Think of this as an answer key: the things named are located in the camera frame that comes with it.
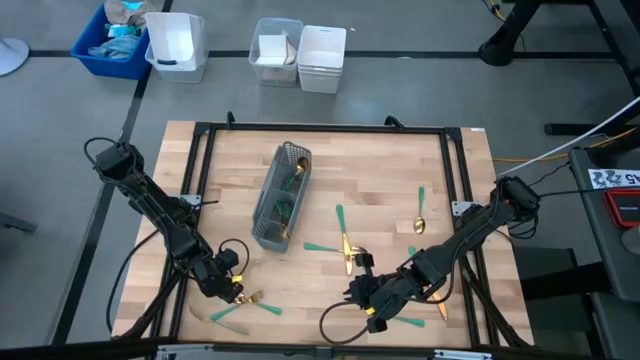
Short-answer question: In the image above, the black cable bundle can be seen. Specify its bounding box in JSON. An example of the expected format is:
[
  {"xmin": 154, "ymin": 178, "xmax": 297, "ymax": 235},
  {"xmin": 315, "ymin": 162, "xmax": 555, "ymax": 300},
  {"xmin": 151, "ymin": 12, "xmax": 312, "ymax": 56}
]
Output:
[
  {"xmin": 458, "ymin": 257, "xmax": 534, "ymax": 347},
  {"xmin": 112, "ymin": 269, "xmax": 184, "ymax": 344}
]

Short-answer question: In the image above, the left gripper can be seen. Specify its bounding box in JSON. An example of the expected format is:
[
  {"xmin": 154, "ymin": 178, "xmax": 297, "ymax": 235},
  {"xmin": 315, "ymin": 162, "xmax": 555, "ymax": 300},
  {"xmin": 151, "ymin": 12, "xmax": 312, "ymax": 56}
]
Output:
[{"xmin": 197, "ymin": 252, "xmax": 247, "ymax": 305}]

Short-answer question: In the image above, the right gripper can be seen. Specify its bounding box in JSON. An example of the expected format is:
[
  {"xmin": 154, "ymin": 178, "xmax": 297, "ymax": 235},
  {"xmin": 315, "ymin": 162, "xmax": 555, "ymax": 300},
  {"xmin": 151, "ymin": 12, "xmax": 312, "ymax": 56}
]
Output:
[{"xmin": 344, "ymin": 253, "xmax": 396, "ymax": 321}]

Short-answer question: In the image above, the blue plastic bin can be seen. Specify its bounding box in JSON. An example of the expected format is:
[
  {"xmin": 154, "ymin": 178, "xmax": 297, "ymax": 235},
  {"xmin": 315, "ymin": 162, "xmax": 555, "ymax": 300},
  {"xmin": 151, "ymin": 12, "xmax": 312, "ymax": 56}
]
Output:
[{"xmin": 69, "ymin": 3, "xmax": 151, "ymax": 81}]

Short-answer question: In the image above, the grey plastic silverware basket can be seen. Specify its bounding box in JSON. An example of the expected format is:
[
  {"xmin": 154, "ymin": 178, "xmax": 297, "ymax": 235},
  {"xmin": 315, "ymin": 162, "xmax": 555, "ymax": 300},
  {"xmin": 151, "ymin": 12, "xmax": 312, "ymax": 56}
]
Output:
[{"xmin": 250, "ymin": 140, "xmax": 314, "ymax": 254}]

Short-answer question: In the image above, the yellow cable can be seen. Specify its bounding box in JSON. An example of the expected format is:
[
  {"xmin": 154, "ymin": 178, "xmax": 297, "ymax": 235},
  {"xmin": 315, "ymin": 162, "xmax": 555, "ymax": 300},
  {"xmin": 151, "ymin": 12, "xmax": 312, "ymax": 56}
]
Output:
[{"xmin": 492, "ymin": 127, "xmax": 639, "ymax": 164}]

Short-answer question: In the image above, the white cable conduit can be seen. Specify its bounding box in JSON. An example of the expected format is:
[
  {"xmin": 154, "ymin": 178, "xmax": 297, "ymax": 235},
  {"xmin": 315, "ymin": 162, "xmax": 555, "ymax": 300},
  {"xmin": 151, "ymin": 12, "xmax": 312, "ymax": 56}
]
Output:
[{"xmin": 497, "ymin": 94, "xmax": 640, "ymax": 179}]

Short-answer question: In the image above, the beige cloth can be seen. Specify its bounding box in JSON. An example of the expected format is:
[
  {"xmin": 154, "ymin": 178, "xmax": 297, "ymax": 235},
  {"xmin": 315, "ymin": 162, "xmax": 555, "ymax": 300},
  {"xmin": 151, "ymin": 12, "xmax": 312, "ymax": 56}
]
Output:
[{"xmin": 103, "ymin": 0, "xmax": 159, "ymax": 27}]

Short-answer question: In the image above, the small gold spoon green handle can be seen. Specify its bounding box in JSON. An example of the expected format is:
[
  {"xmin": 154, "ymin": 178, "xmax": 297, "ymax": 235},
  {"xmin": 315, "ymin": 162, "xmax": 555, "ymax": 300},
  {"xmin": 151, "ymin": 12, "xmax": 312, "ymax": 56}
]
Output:
[{"xmin": 412, "ymin": 185, "xmax": 427, "ymax": 236}]

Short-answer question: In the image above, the clear plastic bin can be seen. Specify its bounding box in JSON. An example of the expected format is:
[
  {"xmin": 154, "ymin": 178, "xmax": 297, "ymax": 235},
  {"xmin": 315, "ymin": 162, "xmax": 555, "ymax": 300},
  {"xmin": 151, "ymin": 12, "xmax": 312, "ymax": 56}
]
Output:
[{"xmin": 248, "ymin": 17, "xmax": 305, "ymax": 87}]

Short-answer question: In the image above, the white round stool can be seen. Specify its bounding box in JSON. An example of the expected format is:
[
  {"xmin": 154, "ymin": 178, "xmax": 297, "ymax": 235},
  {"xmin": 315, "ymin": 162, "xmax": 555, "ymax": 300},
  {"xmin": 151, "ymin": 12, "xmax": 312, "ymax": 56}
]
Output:
[{"xmin": 0, "ymin": 37, "xmax": 31, "ymax": 77}]

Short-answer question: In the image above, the teal cloth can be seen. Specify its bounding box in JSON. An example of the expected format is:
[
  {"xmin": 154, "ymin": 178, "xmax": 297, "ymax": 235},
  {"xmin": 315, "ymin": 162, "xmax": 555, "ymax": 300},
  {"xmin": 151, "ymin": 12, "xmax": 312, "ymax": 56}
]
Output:
[{"xmin": 104, "ymin": 22, "xmax": 141, "ymax": 39}]

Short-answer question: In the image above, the large gold spoon green handle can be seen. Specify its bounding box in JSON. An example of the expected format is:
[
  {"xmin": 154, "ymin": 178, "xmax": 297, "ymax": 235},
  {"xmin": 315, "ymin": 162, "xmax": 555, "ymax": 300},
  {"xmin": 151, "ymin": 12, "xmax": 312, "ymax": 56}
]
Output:
[{"xmin": 302, "ymin": 241, "xmax": 369, "ymax": 256}]

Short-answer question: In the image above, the printed paper label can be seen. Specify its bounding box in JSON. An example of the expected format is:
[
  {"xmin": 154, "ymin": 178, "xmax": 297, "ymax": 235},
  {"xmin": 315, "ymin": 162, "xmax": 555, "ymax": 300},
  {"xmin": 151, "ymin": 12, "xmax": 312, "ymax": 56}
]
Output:
[{"xmin": 587, "ymin": 168, "xmax": 640, "ymax": 190}]

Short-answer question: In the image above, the black aluminium table frame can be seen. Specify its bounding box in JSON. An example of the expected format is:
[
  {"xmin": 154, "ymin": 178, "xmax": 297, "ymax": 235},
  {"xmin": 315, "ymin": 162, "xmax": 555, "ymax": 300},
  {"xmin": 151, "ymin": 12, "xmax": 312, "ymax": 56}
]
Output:
[{"xmin": 149, "ymin": 110, "xmax": 536, "ymax": 351}]

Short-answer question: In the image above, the red and black device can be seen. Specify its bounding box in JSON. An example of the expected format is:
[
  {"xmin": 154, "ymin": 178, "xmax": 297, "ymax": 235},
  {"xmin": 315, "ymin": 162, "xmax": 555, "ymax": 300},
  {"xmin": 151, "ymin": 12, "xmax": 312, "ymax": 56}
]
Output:
[{"xmin": 602, "ymin": 188, "xmax": 640, "ymax": 229}]

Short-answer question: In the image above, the black camera cable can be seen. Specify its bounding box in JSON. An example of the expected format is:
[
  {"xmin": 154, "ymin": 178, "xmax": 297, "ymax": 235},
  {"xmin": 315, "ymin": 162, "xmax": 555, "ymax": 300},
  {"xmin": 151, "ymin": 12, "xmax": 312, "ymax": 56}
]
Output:
[
  {"xmin": 218, "ymin": 238, "xmax": 251, "ymax": 281},
  {"xmin": 318, "ymin": 298, "xmax": 374, "ymax": 346}
]

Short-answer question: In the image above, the black side table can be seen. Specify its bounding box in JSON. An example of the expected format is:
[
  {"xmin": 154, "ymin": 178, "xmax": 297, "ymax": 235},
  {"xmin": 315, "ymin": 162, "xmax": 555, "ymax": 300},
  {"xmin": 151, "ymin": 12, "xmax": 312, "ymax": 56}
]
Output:
[{"xmin": 567, "ymin": 144, "xmax": 640, "ymax": 304}]

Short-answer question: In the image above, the white plastic bin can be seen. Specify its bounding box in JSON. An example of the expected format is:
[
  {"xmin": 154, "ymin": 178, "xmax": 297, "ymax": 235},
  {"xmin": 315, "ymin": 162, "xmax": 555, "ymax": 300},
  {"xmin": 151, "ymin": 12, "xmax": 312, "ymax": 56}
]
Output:
[
  {"xmin": 144, "ymin": 11, "xmax": 207, "ymax": 85},
  {"xmin": 297, "ymin": 24, "xmax": 348, "ymax": 95}
]

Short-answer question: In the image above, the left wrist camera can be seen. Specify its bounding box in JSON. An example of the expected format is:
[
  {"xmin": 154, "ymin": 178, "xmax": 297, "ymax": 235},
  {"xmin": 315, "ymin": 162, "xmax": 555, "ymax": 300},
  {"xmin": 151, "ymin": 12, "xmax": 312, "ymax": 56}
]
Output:
[{"xmin": 217, "ymin": 248, "xmax": 239, "ymax": 271}]

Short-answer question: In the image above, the small gold fork green handle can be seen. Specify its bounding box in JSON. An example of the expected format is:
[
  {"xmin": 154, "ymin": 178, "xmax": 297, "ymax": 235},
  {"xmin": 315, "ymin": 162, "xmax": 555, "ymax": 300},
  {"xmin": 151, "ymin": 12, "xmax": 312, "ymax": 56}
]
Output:
[{"xmin": 393, "ymin": 315, "xmax": 427, "ymax": 330}]

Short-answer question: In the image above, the blue grey cloth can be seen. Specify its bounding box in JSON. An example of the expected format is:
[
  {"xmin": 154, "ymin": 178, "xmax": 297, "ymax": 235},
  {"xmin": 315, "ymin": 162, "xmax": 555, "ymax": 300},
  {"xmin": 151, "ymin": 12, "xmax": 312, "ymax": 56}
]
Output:
[{"xmin": 87, "ymin": 33, "xmax": 142, "ymax": 61}]

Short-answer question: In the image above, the silver aluminium bracket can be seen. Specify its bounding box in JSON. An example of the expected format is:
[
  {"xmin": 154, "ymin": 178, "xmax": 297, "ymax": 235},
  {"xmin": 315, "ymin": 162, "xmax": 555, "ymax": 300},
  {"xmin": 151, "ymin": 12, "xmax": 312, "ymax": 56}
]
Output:
[
  {"xmin": 433, "ymin": 348, "xmax": 494, "ymax": 360},
  {"xmin": 155, "ymin": 343, "xmax": 215, "ymax": 360}
]

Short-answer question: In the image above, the black stand foot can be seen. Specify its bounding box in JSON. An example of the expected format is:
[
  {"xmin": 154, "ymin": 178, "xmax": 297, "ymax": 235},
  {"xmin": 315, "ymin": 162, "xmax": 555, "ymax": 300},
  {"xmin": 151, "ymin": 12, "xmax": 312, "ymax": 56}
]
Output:
[{"xmin": 477, "ymin": 0, "xmax": 544, "ymax": 68}]

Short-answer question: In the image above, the white cardboard box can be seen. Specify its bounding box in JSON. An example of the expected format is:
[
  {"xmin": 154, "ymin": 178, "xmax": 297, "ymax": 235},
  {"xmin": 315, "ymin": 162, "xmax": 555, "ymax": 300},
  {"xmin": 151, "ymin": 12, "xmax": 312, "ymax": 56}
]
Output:
[{"xmin": 257, "ymin": 32, "xmax": 297, "ymax": 66}]

